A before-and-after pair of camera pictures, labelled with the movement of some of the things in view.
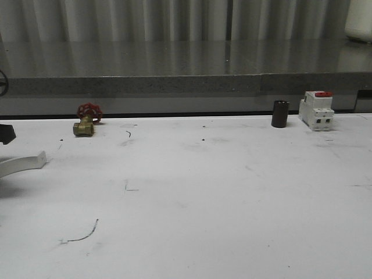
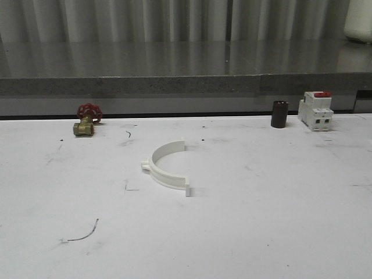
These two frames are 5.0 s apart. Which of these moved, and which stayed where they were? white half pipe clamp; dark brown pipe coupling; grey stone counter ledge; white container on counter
Moved: white half pipe clamp
Stayed: dark brown pipe coupling; grey stone counter ledge; white container on counter
